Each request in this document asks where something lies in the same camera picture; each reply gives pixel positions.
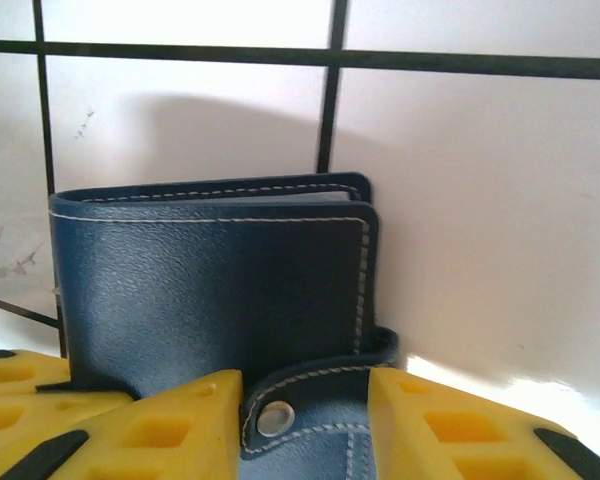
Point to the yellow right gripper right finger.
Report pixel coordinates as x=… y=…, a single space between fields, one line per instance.
x=480 y=440

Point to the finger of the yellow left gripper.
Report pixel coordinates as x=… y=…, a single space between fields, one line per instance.
x=55 y=407
x=40 y=372

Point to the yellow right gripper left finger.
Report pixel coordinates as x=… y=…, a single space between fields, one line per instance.
x=180 y=440

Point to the blue leather card holder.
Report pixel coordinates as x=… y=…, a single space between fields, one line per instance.
x=205 y=290

